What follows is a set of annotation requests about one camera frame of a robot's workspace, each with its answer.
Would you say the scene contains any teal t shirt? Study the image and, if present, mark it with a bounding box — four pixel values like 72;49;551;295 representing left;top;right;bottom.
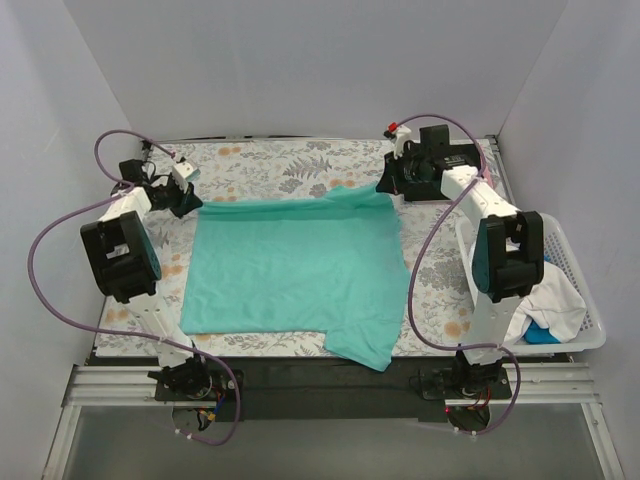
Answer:
180;186;409;372

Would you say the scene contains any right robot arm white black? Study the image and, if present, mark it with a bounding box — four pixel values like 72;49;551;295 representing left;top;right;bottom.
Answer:
376;123;544;400

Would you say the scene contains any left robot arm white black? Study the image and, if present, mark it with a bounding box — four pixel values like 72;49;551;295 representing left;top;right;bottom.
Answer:
80;158;213;399

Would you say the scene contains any folded black t shirt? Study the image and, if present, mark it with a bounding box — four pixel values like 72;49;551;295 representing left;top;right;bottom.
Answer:
403;141;481;202

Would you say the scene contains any folded pink t shirt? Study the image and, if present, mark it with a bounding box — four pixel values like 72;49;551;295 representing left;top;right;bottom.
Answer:
479;140;496;189

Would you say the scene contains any white plastic basket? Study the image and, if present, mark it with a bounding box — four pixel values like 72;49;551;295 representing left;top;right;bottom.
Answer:
455;213;606;356

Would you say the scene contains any white t shirt in basket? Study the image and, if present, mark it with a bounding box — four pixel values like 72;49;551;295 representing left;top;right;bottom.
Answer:
504;256;587;345

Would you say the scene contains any blue t shirt in basket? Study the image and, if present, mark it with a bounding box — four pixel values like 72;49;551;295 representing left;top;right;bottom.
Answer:
524;255;562;345

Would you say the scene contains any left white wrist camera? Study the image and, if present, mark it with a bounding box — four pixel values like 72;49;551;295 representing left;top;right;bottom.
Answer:
170;156;200;190

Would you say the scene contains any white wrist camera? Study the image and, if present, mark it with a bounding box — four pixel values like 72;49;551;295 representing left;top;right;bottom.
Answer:
383;122;412;158
170;156;200;190

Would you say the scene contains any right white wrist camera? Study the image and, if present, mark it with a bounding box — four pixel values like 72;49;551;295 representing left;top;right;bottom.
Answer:
383;122;412;158

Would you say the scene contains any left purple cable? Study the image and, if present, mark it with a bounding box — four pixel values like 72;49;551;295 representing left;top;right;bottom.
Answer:
27;128;244;447

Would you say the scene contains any purple cable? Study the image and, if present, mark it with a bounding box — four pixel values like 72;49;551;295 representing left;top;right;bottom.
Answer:
394;112;521;444
27;128;244;447

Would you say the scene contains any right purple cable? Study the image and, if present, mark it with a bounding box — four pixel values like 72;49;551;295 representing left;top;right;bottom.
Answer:
394;112;521;444

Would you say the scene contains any aluminium front rail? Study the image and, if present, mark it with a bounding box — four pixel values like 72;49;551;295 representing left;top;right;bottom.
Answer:
63;362;599;406

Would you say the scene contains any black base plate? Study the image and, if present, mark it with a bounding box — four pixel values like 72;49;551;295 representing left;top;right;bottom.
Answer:
148;357;512;422

